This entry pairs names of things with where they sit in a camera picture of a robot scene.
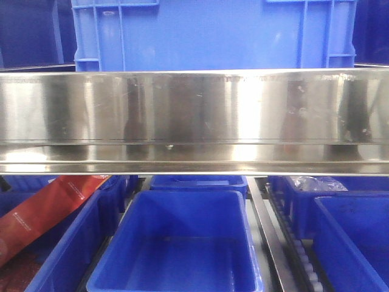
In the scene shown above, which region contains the blue right front bin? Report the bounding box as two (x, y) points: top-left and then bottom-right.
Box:
(313, 196), (388, 291)

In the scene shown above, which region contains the blue centre front bin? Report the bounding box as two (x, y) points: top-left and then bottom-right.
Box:
(86, 190), (264, 291)

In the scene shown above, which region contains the dark blue crate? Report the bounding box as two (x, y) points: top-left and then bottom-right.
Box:
(1, 1), (77, 69)
(353, 0), (388, 65)

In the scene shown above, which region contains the stainless steel shelf beam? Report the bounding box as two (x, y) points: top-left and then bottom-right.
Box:
(1, 68), (388, 175)

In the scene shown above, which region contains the dark blue right crate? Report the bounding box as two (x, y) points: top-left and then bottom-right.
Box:
(353, 0), (388, 65)

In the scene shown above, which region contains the red foil pouch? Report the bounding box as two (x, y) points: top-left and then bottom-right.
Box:
(1, 175), (110, 266)

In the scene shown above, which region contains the blue right rear bin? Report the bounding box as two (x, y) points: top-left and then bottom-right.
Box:
(268, 175), (388, 239)

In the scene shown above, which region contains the blue centre rear bin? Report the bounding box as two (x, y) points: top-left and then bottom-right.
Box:
(150, 175), (248, 198)

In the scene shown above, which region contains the steel roller track rail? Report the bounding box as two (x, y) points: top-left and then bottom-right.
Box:
(246, 176), (333, 291)

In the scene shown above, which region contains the large light blue crate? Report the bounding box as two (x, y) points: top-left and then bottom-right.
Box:
(71, 1), (356, 71)

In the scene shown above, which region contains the dark blue left crate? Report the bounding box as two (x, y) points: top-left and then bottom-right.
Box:
(1, 1), (77, 69)

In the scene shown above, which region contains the blue bin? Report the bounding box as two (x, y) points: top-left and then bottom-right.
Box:
(313, 196), (388, 291)
(268, 175), (388, 239)
(86, 190), (264, 291)
(1, 175), (138, 212)
(0, 182), (119, 292)
(150, 175), (248, 198)

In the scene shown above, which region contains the clear plastic bag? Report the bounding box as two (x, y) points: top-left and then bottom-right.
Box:
(289, 176), (348, 192)

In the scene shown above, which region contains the blue left front bin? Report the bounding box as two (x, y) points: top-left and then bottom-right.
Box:
(0, 182), (119, 292)

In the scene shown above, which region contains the blue left rear bin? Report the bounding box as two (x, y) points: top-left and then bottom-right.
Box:
(1, 175), (138, 212)

